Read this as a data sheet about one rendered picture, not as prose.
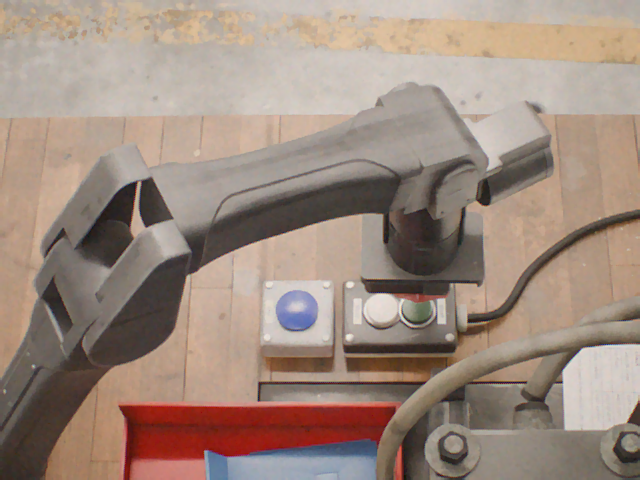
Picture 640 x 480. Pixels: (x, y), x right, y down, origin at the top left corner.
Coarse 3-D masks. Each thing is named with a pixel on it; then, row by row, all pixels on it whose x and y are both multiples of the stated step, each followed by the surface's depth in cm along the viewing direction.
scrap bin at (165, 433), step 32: (128, 416) 112; (160, 416) 112; (192, 416) 112; (224, 416) 111; (256, 416) 111; (288, 416) 111; (320, 416) 111; (352, 416) 111; (384, 416) 111; (128, 448) 112; (160, 448) 113; (192, 448) 113; (224, 448) 113; (256, 448) 113
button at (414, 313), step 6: (408, 300) 116; (402, 306) 115; (408, 306) 115; (414, 306) 115; (420, 306) 115; (426, 306) 115; (402, 312) 115; (408, 312) 115; (414, 312) 115; (420, 312) 115; (426, 312) 115; (408, 318) 115; (414, 318) 115; (420, 318) 115; (426, 318) 115; (414, 324) 115
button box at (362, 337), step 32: (608, 224) 122; (544, 256) 120; (352, 288) 117; (352, 320) 116; (448, 320) 115; (480, 320) 117; (352, 352) 116; (384, 352) 116; (416, 352) 116; (448, 352) 116
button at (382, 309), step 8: (376, 296) 116; (384, 296) 116; (368, 304) 116; (376, 304) 116; (384, 304) 116; (392, 304) 116; (368, 312) 115; (376, 312) 115; (384, 312) 115; (392, 312) 115; (376, 320) 115; (384, 320) 115; (392, 320) 115
